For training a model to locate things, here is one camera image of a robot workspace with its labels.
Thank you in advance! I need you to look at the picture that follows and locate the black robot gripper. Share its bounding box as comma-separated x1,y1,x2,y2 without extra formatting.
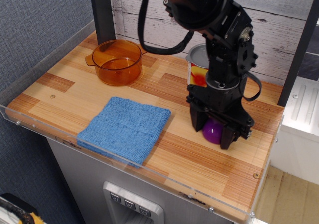
187,85,255,150

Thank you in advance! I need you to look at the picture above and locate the purple toy eggplant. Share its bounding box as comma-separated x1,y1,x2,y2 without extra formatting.
202,118,223,145

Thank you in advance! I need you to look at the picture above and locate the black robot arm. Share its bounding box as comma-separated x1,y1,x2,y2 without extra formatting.
166,0,257,149

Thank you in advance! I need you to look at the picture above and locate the blue folded cloth napkin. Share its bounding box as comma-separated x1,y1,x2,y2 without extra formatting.
77,97,171,167

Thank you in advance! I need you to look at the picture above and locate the red peach can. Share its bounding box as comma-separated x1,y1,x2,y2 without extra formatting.
186,43,209,87

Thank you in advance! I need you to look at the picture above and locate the white ribbed side unit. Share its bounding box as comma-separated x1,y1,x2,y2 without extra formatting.
270,77,319,184

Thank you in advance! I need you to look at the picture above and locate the amber glass pot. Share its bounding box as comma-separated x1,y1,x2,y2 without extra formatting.
85,40,146,86

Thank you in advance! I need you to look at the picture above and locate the silver toy fridge cabinet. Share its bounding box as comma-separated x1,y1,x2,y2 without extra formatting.
48,139,232,224

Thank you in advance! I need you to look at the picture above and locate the clear acrylic table guard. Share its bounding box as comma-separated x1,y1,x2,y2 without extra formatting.
0,18,283,224

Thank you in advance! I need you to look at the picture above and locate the black yellow object corner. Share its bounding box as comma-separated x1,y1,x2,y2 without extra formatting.
0,193,45,224

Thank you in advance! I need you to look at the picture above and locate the dark right frame post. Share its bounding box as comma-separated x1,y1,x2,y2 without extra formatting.
277,0,319,107

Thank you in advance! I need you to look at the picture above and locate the dark frame post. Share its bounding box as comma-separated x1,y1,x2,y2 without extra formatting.
91,0,116,45
277,0,319,107

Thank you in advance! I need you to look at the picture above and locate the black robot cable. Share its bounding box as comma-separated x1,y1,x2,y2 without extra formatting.
137,0,262,102

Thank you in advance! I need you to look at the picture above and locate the dark left frame post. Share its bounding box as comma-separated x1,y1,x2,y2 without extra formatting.
91,0,116,45

